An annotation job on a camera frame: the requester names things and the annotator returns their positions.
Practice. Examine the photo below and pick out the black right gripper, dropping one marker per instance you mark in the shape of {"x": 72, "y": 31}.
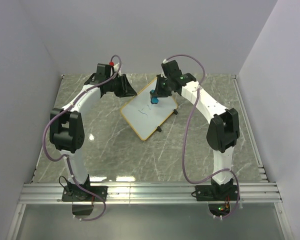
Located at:
{"x": 158, "y": 93}

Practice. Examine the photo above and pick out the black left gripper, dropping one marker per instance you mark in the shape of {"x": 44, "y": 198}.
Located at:
{"x": 126, "y": 90}

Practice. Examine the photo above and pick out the blue whiteboard eraser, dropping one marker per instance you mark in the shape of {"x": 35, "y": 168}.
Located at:
{"x": 154, "y": 101}

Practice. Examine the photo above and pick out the yellow framed whiteboard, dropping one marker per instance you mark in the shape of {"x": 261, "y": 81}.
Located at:
{"x": 143, "y": 116}

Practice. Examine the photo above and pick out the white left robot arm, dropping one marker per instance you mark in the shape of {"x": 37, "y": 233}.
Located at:
{"x": 64, "y": 135}

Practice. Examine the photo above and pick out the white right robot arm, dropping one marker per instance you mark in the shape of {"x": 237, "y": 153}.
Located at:
{"x": 223, "y": 130}

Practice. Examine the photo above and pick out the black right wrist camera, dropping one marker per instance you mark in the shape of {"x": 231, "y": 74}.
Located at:
{"x": 171, "y": 69}

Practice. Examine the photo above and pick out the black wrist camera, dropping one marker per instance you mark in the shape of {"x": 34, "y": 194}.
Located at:
{"x": 103, "y": 72}
{"x": 171, "y": 69}

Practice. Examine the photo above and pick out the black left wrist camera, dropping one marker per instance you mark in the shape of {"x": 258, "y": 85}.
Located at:
{"x": 103, "y": 72}

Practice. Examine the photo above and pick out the aluminium mounting rail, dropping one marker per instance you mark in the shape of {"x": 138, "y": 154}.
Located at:
{"x": 147, "y": 193}

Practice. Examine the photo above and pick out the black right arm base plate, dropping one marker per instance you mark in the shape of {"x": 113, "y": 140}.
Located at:
{"x": 215, "y": 193}

